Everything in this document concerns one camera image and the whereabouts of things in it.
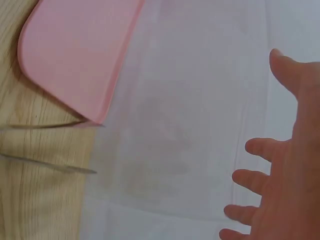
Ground person's right hand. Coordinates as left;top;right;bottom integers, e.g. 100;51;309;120
218;48;320;240

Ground silver metal tongs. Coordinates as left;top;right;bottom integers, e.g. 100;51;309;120
0;119;106;175

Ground pink cutting board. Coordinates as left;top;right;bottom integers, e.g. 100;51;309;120
17;0;146;126

